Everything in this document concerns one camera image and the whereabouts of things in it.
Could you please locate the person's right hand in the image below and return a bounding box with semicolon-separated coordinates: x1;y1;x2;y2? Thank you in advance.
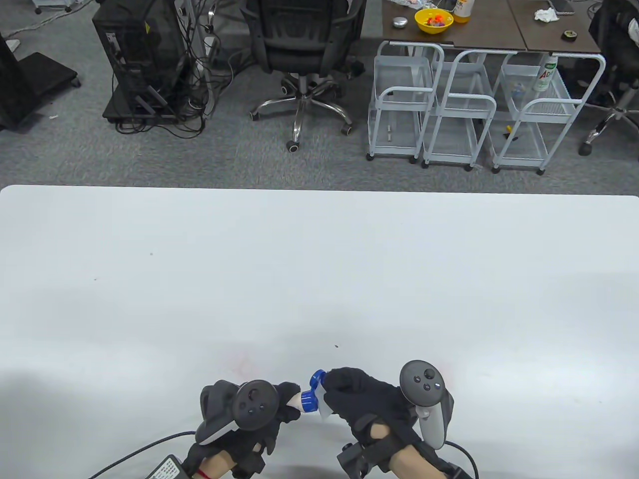
323;367;450;479

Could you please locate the person's left hand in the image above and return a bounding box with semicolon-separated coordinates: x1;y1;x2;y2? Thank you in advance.
187;380;303;479

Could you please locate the white hand cream tube blue cap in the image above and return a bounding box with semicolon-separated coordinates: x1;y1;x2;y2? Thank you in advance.
299;369;327;415

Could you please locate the person's left forearm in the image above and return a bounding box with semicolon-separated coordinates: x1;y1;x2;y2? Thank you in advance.
197;452;235;479

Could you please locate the person's right forearm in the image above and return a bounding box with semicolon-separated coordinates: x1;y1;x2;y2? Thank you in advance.
387;444;435;479

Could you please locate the grey black left hand controller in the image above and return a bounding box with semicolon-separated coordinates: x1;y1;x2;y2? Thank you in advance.
196;379;280;445

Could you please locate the grey black hand controller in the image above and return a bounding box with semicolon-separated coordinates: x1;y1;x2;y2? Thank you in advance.
196;379;280;445
399;360;455;450

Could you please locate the grey black right hand controller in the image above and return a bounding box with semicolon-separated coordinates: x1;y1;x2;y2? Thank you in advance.
399;360;455;450

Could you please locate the black mesh office chair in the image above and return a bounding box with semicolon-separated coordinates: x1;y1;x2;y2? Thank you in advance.
240;0;367;153

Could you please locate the white bottle green cap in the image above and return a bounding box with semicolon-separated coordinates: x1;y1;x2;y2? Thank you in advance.
533;55;559;93

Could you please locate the yellow bowl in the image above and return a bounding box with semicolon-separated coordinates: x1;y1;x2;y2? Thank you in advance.
414;8;455;35

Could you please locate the brown wooden table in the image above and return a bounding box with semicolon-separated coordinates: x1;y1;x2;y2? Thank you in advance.
382;0;528;50
508;0;601;54

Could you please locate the black computer tower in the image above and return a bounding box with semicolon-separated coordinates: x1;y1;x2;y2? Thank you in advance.
91;0;188;121

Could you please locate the black monitor stand base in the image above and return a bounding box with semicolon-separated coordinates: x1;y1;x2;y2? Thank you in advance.
0;37;80;131

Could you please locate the black swivel chair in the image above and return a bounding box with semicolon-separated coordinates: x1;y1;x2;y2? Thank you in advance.
579;0;639;158

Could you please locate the black left wrist camera module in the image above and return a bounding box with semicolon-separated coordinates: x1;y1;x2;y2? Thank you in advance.
150;454;193;479

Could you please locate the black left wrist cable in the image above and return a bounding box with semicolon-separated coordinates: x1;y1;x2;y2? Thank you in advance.
90;432;198;479

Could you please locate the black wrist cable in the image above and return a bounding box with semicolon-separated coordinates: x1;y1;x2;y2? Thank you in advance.
90;432;198;479
444;441;480;479

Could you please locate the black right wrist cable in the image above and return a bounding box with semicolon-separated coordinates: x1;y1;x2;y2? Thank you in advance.
444;441;480;479

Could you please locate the white wire trolley cart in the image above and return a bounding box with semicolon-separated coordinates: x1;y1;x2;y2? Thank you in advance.
366;41;445;164
491;52;607;175
422;49;497;172

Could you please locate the tangle of black cables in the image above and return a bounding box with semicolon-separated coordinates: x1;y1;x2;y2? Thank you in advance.
115;0;250;140

